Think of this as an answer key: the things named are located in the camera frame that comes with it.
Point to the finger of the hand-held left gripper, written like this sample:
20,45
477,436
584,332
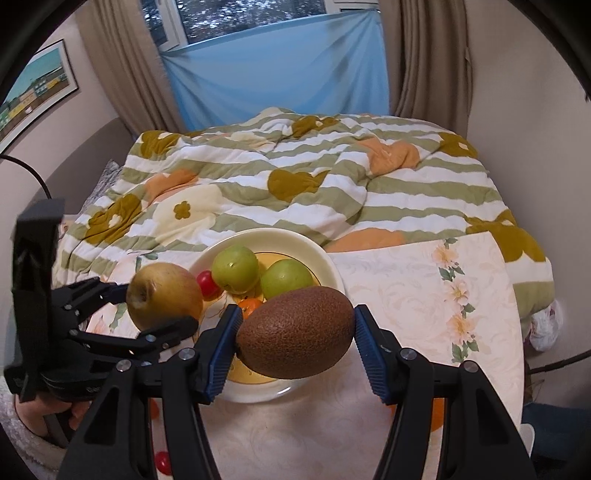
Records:
152,337
92,291

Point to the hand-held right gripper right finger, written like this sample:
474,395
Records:
369,355

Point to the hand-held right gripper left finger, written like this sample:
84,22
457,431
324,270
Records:
224,353

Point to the yellow pear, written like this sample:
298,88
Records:
164,295

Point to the small orange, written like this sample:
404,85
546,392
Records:
250,308

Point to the red cherry tomato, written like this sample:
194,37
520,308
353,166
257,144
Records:
163,462
206,282

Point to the brown kiwi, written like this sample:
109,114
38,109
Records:
295,330

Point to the green apple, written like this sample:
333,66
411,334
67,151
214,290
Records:
234,268
286,279

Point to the cream cartoon bowl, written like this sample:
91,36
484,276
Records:
295,242

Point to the person's left forearm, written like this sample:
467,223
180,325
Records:
23,454

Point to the person's left hand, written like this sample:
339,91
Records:
46,417

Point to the floral tablecloth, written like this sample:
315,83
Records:
406,290

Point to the medium orange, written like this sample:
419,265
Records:
436,414

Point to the grey patterned pillow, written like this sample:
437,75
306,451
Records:
108,174

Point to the grey bed headboard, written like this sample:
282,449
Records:
87,152

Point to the striped floral blanket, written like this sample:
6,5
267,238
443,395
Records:
323,194

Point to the white plastic bag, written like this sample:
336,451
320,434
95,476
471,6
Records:
547,323

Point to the beige curtain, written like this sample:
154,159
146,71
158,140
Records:
429,64
129,69

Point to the light blue cloth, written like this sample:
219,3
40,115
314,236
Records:
286,78

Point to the window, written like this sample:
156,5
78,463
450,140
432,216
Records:
258,16

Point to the framed wall poster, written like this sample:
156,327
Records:
32,92

